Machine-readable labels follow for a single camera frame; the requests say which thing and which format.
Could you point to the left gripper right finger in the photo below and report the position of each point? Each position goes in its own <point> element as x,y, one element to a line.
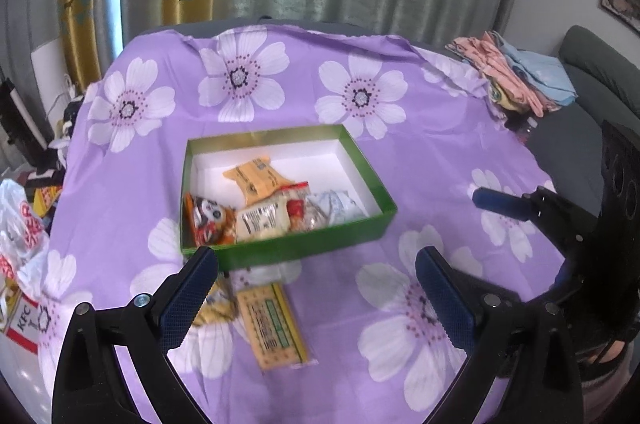
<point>492,325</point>

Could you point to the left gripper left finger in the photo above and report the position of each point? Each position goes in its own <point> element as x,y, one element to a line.
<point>89,386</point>

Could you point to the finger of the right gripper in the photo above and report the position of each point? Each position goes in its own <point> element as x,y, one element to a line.
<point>525,208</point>

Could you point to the gold snack packet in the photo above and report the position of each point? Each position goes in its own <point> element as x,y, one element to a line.
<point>218,305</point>

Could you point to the soda cracker packet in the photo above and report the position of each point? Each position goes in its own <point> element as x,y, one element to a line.
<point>271,327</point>

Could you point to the panda snack packet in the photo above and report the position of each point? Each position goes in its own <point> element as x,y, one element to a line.
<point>210,222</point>

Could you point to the white silver snack packet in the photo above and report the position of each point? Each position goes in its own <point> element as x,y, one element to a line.
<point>336,206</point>

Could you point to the cream green snack packet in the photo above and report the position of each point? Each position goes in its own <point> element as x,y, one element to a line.
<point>262,221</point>

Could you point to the orange yellow cake packet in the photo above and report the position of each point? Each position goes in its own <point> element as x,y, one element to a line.
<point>257,179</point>

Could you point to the red milk tea packet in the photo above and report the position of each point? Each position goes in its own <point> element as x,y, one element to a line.
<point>303,216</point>

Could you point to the person right hand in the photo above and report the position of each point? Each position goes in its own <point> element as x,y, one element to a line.
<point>614,351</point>

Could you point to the kfc paper bag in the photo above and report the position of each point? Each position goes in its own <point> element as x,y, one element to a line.
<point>19,316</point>

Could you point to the dark green sofa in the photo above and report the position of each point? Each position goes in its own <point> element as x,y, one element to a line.
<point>567,144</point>

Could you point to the folded pink blue clothes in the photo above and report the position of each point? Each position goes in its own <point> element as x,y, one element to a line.
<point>519,80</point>

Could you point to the white plastic shopping bag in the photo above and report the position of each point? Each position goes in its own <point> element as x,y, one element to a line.
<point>24,242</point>

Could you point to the green cardboard box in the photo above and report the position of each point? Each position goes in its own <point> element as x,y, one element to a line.
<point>325,156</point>

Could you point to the white box appliance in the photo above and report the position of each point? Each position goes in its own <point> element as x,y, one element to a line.
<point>52,78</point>

